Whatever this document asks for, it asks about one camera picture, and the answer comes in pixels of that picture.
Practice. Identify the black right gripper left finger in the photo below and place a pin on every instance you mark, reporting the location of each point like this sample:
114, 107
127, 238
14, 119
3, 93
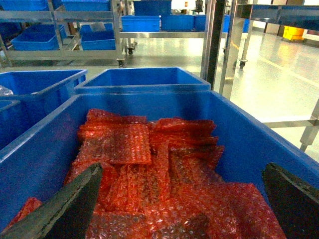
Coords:
66, 215

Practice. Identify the large blue bin front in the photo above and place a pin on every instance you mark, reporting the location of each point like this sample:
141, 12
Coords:
248, 144

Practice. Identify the blue bin left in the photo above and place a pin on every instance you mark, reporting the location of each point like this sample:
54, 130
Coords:
35, 95

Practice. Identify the blue bin behind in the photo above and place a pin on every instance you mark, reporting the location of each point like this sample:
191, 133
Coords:
135, 80

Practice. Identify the steel cart with wheels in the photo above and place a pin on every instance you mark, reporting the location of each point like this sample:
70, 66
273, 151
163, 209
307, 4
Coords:
64, 30

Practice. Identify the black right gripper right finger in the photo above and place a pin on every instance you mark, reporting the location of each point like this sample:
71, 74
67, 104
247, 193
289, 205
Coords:
294, 202

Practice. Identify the red bubble wrap sheets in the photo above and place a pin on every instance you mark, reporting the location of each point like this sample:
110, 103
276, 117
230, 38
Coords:
158, 180

